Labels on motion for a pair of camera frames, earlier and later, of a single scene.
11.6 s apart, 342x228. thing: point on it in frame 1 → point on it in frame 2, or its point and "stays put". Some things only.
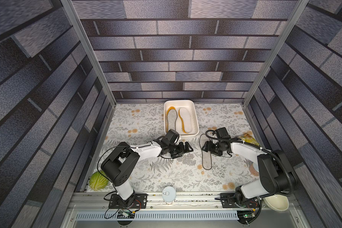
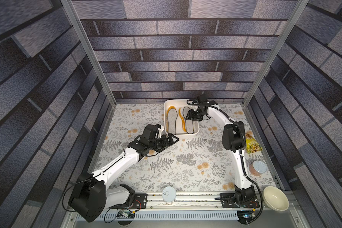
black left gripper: [182, 150] → [170, 141]
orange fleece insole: [170, 108] stays put
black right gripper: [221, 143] → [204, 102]
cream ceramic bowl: [277, 202] stays put
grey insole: [172, 118] stays put
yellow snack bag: [248, 137] stays put
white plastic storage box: [180, 116] stays put
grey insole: [206, 157] → [189, 123]
